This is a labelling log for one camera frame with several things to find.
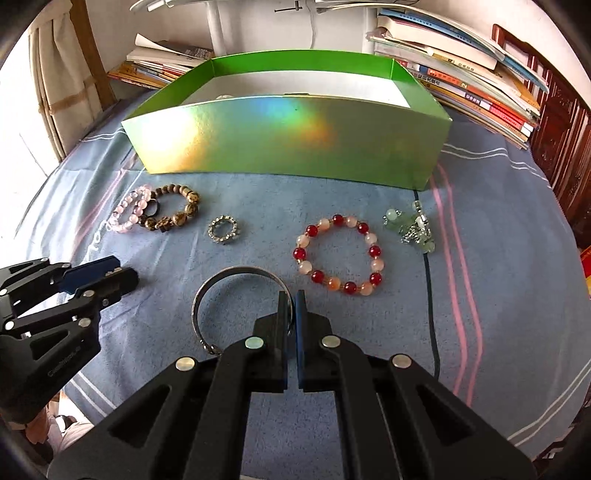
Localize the small silver bead ring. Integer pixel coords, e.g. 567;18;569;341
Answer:
207;215;240;245

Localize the right stack of books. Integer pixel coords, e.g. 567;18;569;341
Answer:
367;3;549;148

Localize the left hand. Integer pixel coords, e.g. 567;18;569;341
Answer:
25;405;94;454

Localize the brown wooden bead bracelet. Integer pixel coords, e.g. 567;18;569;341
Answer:
138;183;202;233

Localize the green jade silver charm bracelet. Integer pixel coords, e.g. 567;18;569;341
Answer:
382;199;437;255

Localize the red yellow gift bag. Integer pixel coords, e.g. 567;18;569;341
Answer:
580;247;591;296

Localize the left stack of books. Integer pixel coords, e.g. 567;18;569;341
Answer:
107;34;214;90

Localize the silver metal bangle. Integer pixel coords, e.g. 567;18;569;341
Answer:
190;266;294;357

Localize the black cable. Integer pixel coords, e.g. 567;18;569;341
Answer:
413;188;442;381

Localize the green cardboard box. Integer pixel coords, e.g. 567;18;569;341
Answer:
122;50;452;190

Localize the stack of books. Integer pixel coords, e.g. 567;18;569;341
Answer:
367;3;549;148
107;34;214;90

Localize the beige curtain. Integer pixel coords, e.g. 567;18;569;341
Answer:
28;1;116;160

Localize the blue striped bed sheet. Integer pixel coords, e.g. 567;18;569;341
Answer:
6;111;590;479

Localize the red and pink bead bracelet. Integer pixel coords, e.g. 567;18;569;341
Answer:
292;213;386;297

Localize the white desk shelf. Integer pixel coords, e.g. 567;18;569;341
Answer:
128;1;415;56

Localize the red wooden headboard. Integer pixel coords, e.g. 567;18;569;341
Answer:
492;24;590;243

